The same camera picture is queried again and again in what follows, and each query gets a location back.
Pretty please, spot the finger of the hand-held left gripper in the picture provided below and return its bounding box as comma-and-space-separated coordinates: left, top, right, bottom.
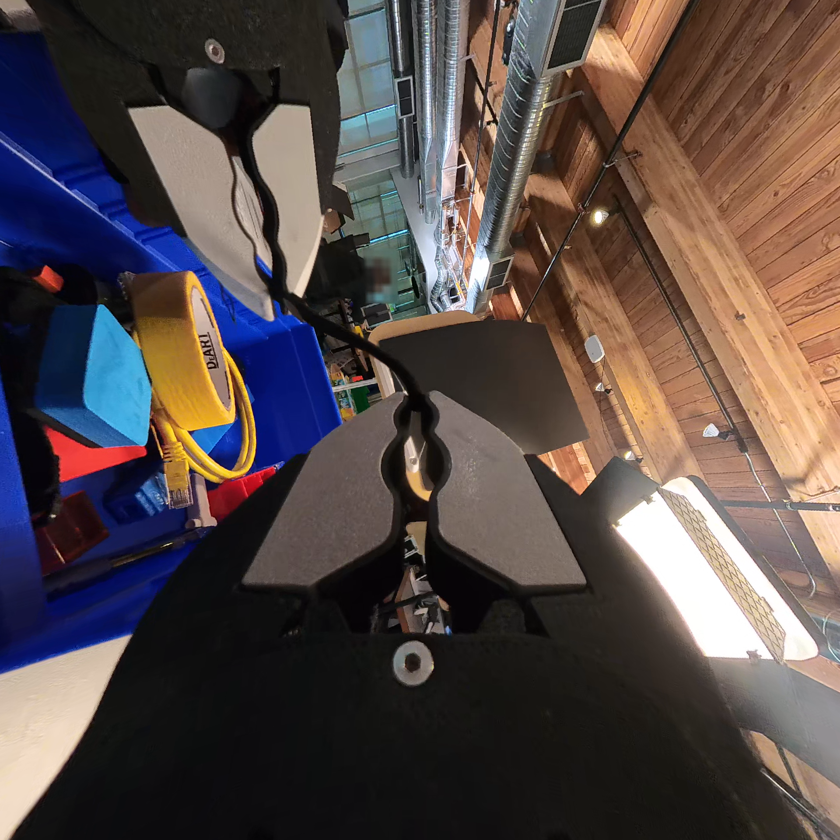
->
249, 101, 327, 301
126, 105, 282, 322

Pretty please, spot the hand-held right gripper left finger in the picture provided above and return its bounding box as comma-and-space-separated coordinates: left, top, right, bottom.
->
240, 390, 404, 618

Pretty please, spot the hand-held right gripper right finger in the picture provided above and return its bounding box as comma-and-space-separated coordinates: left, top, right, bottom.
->
425, 390, 589, 618

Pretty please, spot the black cord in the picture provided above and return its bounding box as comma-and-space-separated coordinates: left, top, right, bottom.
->
262, 276, 437, 427

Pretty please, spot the red studded block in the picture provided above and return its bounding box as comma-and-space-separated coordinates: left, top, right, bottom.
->
206, 467, 284, 521

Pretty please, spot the black panel beige edge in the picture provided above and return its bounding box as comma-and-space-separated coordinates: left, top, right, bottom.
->
367, 311, 589, 455

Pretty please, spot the blue plastic bin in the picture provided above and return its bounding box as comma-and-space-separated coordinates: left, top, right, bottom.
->
0, 33, 343, 673

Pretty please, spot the yellow tape roll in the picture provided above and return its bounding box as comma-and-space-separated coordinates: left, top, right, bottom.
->
131, 270, 238, 427

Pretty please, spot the dark pen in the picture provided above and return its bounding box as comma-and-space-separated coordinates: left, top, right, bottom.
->
46, 528, 207, 585

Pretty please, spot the blue foam block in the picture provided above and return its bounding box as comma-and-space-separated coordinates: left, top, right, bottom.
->
36, 303, 153, 448

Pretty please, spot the flat red block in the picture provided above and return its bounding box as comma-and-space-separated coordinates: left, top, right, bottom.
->
42, 427, 148, 484

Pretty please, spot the translucent red block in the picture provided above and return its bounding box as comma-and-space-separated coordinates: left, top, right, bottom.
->
36, 492, 110, 573

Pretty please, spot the light stand pole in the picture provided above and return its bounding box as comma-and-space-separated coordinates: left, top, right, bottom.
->
718, 497, 840, 515

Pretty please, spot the yellow ethernet cable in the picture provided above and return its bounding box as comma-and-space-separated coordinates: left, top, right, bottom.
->
150, 348, 257, 514

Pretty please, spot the metal air duct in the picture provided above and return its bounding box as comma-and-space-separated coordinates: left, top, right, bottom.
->
462, 0, 608, 316

